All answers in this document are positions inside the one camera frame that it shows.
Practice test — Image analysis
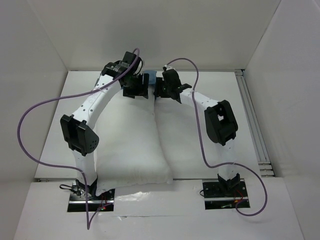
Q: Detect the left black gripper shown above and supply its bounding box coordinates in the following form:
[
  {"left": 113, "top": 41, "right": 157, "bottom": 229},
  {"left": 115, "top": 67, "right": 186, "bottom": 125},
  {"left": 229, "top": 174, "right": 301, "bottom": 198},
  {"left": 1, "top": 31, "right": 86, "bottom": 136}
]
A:
[{"left": 121, "top": 72, "right": 149, "bottom": 99}]

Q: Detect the blue pillowcase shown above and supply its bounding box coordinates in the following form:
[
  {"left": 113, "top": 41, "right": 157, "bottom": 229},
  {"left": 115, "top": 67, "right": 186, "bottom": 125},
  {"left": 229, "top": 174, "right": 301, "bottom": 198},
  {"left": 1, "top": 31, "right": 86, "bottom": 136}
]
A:
[{"left": 143, "top": 70, "right": 162, "bottom": 87}]

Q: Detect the white pillow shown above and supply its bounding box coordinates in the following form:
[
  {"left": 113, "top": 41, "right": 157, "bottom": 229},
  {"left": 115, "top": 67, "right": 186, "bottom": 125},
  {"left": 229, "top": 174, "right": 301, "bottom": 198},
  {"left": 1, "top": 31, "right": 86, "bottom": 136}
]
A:
[{"left": 95, "top": 92, "right": 216, "bottom": 195}]

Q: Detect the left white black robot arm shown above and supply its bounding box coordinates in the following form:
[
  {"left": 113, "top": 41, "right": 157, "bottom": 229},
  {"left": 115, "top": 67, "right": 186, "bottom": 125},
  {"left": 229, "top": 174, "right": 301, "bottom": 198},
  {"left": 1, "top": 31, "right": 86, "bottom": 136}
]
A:
[{"left": 60, "top": 58, "right": 149, "bottom": 200}]

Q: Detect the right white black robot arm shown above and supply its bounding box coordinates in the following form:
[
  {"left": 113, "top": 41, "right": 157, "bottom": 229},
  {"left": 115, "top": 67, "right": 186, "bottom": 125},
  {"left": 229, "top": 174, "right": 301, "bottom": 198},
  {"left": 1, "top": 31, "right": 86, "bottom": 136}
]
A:
[{"left": 154, "top": 66, "right": 238, "bottom": 169}]

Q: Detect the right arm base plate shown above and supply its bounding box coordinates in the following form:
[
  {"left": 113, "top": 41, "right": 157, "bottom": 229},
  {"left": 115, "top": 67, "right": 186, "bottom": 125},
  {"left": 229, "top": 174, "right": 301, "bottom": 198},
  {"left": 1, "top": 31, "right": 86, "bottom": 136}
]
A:
[{"left": 199, "top": 179, "right": 251, "bottom": 210}]

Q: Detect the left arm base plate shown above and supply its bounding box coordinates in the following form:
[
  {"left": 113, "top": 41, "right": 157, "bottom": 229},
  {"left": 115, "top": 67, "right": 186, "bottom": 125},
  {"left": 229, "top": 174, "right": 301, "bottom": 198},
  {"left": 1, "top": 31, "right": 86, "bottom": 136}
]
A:
[{"left": 65, "top": 182, "right": 115, "bottom": 213}]

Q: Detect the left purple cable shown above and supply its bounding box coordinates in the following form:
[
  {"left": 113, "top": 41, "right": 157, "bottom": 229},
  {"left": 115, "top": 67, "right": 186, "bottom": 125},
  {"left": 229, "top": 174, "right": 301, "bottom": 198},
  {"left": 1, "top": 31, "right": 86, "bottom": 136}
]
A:
[{"left": 16, "top": 47, "right": 141, "bottom": 230}]

